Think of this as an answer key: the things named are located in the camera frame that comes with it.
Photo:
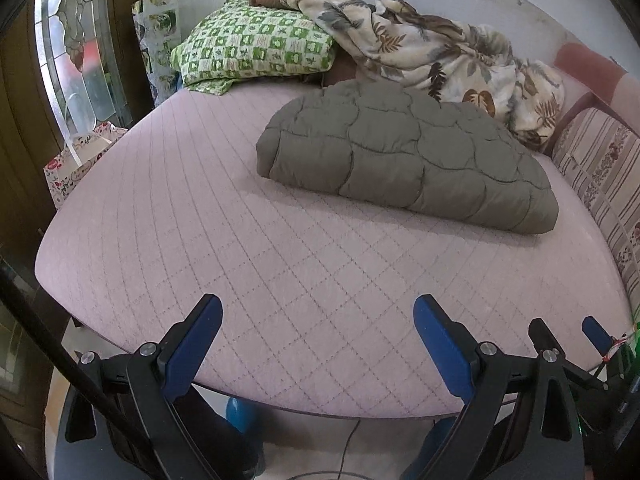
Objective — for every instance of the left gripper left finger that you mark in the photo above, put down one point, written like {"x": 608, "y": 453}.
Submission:
{"x": 158, "y": 445}

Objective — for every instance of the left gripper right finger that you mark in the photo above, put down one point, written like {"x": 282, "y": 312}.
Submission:
{"x": 519, "y": 419}

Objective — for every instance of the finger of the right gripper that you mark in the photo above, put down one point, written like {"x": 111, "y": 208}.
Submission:
{"x": 615, "y": 353}
{"x": 551, "y": 351}

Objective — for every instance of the olive quilted hooded jacket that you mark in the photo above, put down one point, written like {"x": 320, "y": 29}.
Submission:
{"x": 397, "y": 147}

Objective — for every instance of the pink quilted mattress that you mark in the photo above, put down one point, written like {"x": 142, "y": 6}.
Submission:
{"x": 318, "y": 291}

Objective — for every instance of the striped floral cushion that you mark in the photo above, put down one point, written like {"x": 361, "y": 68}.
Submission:
{"x": 599, "y": 158}

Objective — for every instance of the floral paper gift bag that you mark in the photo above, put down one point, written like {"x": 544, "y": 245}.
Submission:
{"x": 80, "y": 153}

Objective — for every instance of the pink red padded headboard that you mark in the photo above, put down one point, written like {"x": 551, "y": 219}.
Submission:
{"x": 591, "y": 80}

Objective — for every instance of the stained glass door panel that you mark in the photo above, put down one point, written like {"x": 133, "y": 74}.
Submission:
{"x": 78, "y": 65}

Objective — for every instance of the green white patterned pillow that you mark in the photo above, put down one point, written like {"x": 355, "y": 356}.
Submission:
{"x": 239, "y": 42}

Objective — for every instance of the leaf print fleece blanket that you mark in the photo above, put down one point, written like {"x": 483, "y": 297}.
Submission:
{"x": 451, "y": 61}

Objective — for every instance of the floral fabric by wall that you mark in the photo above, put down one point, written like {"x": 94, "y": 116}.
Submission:
{"x": 157, "y": 26}

